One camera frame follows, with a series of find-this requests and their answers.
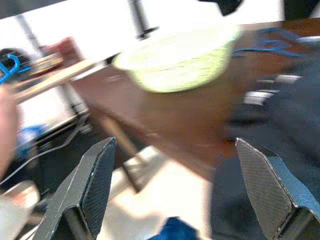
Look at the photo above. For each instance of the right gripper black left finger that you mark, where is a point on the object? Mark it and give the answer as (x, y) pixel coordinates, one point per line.
(75, 200)

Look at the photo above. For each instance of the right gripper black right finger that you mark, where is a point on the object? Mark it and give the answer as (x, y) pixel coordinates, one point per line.
(272, 195)

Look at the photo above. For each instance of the black printed shirt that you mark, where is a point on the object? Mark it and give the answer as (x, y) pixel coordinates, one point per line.
(287, 120)

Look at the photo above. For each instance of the blue plastic hanger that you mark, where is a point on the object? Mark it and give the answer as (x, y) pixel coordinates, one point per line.
(271, 42)
(17, 63)

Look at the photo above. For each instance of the royal blue garment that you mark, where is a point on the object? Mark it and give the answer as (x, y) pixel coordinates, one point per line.
(175, 230)

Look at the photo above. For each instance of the light wooden side table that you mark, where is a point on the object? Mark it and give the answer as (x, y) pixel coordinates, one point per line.
(57, 80)

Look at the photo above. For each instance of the pale green plastic basket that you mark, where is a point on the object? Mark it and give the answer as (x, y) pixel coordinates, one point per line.
(175, 62)

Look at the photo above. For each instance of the black pole stand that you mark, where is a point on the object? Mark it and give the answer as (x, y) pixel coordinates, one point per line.
(140, 15)

